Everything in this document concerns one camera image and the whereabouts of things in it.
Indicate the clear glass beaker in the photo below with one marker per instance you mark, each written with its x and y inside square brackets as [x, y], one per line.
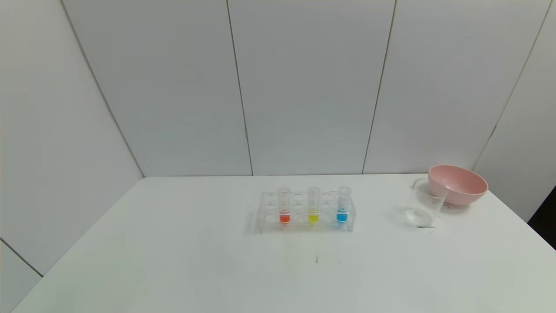
[420, 215]

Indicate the pink bowl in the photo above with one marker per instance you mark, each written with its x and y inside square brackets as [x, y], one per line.
[462, 187]

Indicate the test tube with red pigment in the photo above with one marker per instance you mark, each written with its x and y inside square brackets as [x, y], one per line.
[284, 216]

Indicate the test tube with blue pigment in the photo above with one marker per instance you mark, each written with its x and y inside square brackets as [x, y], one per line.
[342, 215]

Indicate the clear acrylic test tube rack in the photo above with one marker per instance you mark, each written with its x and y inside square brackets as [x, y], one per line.
[299, 226]

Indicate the test tube with yellow pigment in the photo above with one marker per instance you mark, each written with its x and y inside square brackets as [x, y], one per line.
[313, 216]

